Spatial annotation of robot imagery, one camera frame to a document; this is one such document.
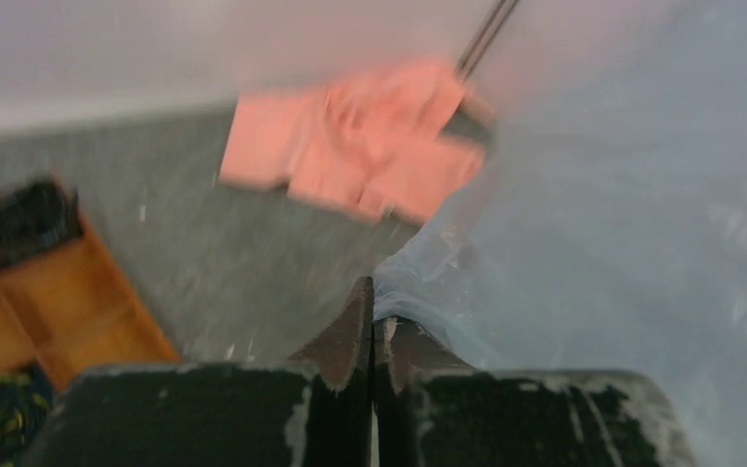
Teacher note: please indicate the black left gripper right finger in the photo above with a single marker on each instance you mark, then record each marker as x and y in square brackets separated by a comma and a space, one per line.
[433, 409]

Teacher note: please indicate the translucent blue trash bag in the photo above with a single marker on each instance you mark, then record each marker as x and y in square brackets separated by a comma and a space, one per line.
[608, 227]

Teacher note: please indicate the pink cloth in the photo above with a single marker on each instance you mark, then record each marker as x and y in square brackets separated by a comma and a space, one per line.
[369, 145]

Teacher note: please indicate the orange compartment tray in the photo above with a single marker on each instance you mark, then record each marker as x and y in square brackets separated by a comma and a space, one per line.
[72, 308]

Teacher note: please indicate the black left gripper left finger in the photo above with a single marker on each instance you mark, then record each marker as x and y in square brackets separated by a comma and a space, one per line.
[313, 409]

